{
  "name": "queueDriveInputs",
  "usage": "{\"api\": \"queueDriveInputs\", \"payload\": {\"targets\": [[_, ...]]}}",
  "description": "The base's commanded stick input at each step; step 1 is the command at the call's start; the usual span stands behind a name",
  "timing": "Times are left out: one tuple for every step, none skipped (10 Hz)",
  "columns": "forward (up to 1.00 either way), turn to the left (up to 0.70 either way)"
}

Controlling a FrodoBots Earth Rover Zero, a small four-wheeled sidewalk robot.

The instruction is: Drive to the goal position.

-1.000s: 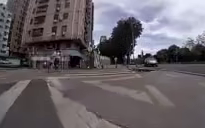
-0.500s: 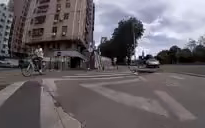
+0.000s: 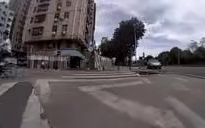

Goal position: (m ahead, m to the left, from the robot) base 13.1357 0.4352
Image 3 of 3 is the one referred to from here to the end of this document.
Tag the tall brown building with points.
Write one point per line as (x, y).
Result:
(56, 23)

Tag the row of trees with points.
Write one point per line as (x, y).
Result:
(190, 55)

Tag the grey asphalt road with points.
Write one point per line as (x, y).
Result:
(90, 110)

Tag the white painted road markings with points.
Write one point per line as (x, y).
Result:
(100, 76)

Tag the pale fence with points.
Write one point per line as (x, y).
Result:
(103, 62)

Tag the pole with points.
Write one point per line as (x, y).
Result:
(134, 43)

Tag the dark tree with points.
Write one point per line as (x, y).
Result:
(126, 36)

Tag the silver car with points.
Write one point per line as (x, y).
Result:
(154, 64)

